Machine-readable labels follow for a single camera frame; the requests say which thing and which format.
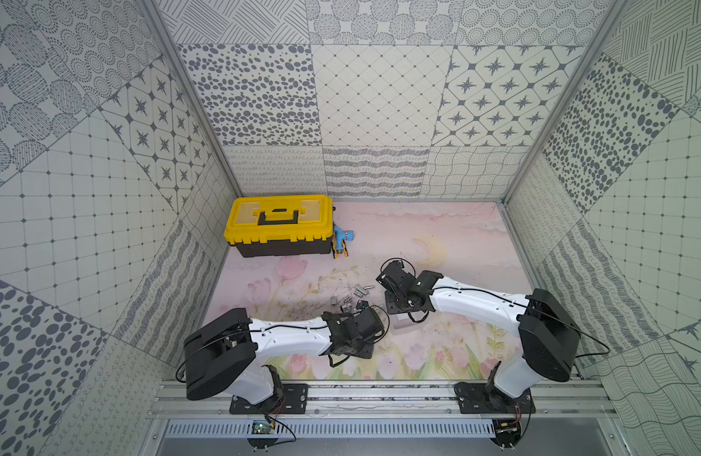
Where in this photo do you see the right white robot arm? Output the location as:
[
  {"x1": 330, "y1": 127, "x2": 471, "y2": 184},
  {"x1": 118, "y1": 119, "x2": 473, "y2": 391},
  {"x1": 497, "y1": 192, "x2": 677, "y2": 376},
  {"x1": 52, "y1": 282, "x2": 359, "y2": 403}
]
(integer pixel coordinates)
[{"x1": 376, "y1": 258, "x2": 582, "y2": 410}]

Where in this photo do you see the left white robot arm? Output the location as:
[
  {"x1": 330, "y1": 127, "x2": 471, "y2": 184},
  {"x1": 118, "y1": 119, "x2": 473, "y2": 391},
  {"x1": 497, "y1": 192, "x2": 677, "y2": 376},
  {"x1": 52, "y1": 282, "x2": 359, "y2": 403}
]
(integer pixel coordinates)
[{"x1": 176, "y1": 307, "x2": 388, "y2": 414}]

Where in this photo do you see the clear plastic storage box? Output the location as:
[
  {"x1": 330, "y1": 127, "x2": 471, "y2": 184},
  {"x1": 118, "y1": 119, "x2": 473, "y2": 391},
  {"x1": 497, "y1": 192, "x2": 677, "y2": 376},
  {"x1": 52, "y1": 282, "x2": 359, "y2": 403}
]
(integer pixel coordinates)
[{"x1": 390, "y1": 313, "x2": 425, "y2": 334}]

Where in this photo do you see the chrome socket cluster piece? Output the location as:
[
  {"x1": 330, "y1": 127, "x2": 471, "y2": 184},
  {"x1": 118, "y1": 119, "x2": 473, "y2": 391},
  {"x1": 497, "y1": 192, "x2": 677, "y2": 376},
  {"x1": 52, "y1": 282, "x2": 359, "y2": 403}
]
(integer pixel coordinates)
[{"x1": 352, "y1": 285, "x2": 369, "y2": 298}]

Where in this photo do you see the blue yellow hand tool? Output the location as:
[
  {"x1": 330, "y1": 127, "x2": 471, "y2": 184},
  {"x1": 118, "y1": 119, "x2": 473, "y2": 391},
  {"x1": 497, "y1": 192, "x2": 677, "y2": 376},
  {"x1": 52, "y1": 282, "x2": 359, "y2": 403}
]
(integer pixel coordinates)
[{"x1": 333, "y1": 225, "x2": 354, "y2": 258}]

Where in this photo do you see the yellow black toolbox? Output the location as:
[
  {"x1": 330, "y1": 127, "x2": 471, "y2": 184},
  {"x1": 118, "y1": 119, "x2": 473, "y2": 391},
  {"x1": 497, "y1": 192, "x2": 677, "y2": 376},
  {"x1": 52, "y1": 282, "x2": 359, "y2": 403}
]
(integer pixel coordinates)
[{"x1": 224, "y1": 195, "x2": 335, "y2": 258}]

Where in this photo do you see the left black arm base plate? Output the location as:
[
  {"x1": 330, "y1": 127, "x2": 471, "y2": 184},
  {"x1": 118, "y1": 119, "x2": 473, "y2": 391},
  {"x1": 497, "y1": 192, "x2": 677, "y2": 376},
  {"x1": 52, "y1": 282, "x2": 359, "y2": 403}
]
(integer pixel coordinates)
[{"x1": 230, "y1": 383, "x2": 309, "y2": 416}]

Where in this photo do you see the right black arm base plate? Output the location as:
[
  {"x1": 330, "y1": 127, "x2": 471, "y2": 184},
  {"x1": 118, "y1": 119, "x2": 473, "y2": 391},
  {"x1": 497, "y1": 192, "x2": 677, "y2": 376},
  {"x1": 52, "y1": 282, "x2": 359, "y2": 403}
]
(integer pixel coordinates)
[{"x1": 453, "y1": 382, "x2": 536, "y2": 415}]

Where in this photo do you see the aluminium mounting rail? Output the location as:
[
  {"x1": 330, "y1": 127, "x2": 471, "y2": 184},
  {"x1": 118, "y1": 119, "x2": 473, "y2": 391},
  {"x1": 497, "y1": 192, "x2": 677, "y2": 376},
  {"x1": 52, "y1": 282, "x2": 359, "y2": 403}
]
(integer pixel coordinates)
[{"x1": 147, "y1": 380, "x2": 616, "y2": 419}]

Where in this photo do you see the white slotted cable duct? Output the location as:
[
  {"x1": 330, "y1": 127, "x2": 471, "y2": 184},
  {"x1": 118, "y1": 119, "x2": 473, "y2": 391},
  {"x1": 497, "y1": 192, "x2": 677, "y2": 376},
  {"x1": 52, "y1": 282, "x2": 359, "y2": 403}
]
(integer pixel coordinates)
[{"x1": 165, "y1": 418, "x2": 494, "y2": 439}]

